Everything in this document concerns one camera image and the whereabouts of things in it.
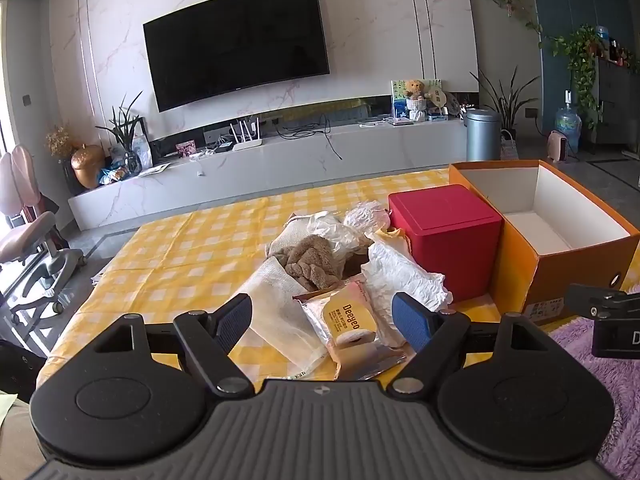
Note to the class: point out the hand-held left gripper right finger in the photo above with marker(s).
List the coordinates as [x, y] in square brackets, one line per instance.
[410, 320]

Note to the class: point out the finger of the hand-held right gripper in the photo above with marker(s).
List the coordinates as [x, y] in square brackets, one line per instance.
[595, 300]

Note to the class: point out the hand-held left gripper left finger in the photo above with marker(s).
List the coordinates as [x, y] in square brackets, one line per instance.
[231, 321]

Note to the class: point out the orange cardboard box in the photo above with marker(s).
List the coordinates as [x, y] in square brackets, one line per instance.
[560, 280]

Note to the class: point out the white soft pad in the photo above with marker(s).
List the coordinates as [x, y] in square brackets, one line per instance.
[400, 275]

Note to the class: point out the white mesh cloth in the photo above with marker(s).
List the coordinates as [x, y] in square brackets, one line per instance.
[280, 310]

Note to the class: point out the Deegeo snack packet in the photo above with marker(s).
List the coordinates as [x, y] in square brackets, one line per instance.
[345, 325]

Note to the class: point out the yellow soft cloth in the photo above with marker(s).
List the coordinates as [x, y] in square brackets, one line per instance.
[392, 236]

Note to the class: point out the brown fluffy towel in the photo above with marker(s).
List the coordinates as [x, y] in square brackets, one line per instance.
[312, 260]

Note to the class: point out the beige knitted cloth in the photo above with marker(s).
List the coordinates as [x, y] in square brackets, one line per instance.
[290, 234]

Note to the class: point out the clear plastic bag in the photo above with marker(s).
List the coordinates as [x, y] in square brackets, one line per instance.
[335, 232]

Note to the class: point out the yellow checked tablecloth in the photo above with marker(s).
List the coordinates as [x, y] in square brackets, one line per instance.
[175, 260]

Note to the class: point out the red cube box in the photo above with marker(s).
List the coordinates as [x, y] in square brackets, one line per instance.
[445, 240]

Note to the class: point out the pink small heater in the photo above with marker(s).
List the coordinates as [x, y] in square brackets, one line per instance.
[557, 146]

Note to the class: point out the white marble TV cabinet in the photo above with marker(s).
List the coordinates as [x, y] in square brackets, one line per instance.
[280, 170]

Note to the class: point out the blue water bottle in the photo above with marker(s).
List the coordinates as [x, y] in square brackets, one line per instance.
[568, 127]

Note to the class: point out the woven basket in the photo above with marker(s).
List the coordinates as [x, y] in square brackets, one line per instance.
[508, 147]

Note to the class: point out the white router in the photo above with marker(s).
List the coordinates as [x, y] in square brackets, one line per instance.
[247, 144]

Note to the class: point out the pink photo card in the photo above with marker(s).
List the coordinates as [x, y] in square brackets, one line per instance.
[185, 149]

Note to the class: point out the grey trash can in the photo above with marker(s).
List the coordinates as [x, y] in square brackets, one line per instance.
[482, 135]

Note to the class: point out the dark grey cabinet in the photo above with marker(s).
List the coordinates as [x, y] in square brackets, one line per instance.
[617, 100]

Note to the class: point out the golden apple ornament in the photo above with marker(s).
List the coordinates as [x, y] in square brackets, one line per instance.
[87, 167]

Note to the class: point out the green plant in glass vase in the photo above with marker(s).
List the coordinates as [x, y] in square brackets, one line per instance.
[127, 135]

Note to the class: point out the pink swivel chair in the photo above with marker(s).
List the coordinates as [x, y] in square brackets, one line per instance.
[30, 240]

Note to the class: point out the long-leaf potted plant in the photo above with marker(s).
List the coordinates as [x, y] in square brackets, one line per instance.
[505, 102]

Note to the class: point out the round hand fan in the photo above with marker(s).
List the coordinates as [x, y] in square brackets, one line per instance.
[436, 99]

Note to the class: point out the trailing pothos plant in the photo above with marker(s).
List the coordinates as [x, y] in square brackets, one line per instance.
[582, 55]

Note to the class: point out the dried flower bunch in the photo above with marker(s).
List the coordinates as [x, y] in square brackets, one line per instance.
[59, 141]

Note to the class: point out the black wall television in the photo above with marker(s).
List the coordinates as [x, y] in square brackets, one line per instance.
[235, 45]

